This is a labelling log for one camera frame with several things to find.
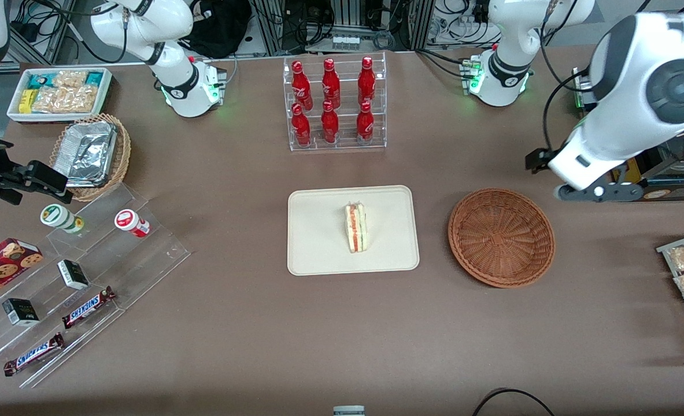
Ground triangular sandwich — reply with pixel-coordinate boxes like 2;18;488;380
344;202;369;254

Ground light wicker basket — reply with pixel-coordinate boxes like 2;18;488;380
49;113;132;203

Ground round brown wicker basket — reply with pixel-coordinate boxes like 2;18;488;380
448;188;556;288

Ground cream rectangular tray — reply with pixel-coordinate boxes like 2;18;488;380
287;185;420;276

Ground green lid white jar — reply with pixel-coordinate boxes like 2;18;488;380
40;204;85;235

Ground stacked aluminium foil trays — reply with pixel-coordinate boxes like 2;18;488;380
53;121;117;189

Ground white rectangular snack bin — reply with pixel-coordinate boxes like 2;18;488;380
6;67;113;124

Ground red tartan cookie box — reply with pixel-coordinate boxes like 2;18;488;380
0;237;44;308

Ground large clear cracker bag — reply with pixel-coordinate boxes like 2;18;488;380
32;86;98;114

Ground red lid white jar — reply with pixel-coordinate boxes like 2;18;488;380
114;209;150;239

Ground small black box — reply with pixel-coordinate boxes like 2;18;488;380
2;298;40;327
57;259;90;291

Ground small clear cracker bag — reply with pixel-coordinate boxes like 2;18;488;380
53;70;88;89

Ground clear acrylic stepped shelf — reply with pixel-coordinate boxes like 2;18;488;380
0;184;191;389

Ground brown snickers bar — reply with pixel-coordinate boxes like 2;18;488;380
3;333;65;377
61;286;116;330

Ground red cola bottle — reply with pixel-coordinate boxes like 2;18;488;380
322;58;341;110
291;60;313;112
291;103;312;147
358;56;376;107
356;101;375;143
321;101;340;144

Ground clear acrylic bottle rack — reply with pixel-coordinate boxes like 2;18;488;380
283;51;387;152

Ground black bag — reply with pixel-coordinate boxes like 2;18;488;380
181;0;253;59

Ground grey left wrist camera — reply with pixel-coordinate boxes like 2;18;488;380
554;182;646;203

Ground black looping cable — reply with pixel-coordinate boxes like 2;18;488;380
472;388;556;416

